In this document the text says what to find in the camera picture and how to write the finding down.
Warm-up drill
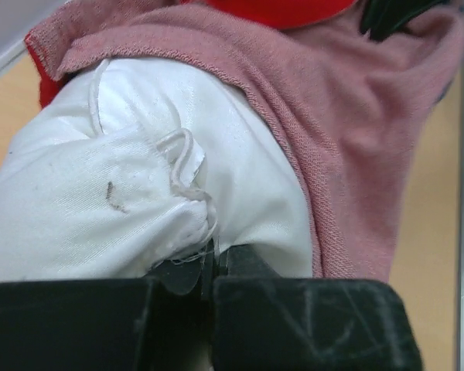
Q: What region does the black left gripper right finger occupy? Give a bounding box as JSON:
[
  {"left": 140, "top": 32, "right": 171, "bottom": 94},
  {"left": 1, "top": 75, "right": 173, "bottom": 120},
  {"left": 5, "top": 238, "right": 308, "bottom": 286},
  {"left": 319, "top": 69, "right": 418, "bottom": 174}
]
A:
[{"left": 212, "top": 246, "right": 421, "bottom": 370}]

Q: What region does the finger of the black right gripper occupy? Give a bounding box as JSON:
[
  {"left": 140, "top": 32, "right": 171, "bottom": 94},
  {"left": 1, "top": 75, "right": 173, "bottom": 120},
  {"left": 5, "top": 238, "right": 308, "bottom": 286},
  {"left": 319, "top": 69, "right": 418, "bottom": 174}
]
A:
[{"left": 360, "top": 0, "right": 441, "bottom": 40}]

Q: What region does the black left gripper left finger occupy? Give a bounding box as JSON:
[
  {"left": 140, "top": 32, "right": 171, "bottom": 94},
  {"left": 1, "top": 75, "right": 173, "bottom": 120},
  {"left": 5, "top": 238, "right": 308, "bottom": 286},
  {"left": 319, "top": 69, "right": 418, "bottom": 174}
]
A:
[{"left": 0, "top": 246, "right": 214, "bottom": 370}]

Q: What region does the pink pillowcase with dark print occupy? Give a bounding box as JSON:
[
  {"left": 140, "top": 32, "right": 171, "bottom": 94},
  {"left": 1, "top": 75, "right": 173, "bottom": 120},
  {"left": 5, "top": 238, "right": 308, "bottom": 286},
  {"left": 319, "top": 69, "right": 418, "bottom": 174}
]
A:
[{"left": 25, "top": 1, "right": 464, "bottom": 281}]

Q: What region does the white pillow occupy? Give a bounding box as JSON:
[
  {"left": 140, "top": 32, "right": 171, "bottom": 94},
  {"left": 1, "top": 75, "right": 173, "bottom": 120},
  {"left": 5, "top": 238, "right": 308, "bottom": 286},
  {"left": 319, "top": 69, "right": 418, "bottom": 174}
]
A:
[{"left": 0, "top": 58, "right": 312, "bottom": 281}]

